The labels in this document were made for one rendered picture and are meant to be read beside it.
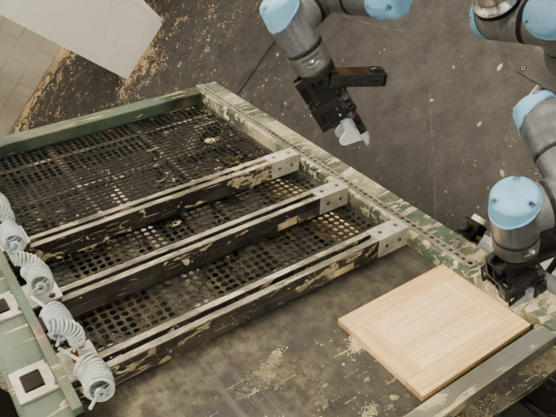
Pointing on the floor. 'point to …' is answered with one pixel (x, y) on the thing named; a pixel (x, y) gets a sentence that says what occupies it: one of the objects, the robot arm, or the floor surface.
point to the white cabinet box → (91, 27)
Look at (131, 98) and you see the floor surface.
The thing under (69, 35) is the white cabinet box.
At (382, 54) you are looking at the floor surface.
